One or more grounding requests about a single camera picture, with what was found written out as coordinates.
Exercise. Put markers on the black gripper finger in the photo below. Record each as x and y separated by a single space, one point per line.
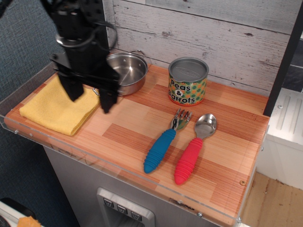
108 97
73 88

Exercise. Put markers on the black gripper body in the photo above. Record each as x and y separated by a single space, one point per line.
85 60

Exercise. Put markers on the yellow cloth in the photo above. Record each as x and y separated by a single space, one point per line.
52 108

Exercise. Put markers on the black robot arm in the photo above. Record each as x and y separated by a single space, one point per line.
82 32

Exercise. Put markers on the small steel pot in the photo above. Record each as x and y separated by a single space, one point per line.
132 69

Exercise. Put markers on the clear acrylic table guard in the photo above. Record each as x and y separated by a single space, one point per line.
109 150

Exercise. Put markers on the peas and carrots can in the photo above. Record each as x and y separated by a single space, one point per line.
187 81

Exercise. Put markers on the silver button control panel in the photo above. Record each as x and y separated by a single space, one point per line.
120 212

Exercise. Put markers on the orange object bottom left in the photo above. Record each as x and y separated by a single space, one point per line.
28 222

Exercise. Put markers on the white ribbed cabinet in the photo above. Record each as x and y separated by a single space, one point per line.
281 153

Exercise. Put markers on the blue handled fork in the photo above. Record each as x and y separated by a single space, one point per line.
161 145

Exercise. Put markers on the red handled spoon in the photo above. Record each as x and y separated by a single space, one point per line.
204 127

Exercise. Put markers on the black vertical post right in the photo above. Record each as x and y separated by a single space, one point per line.
285 63

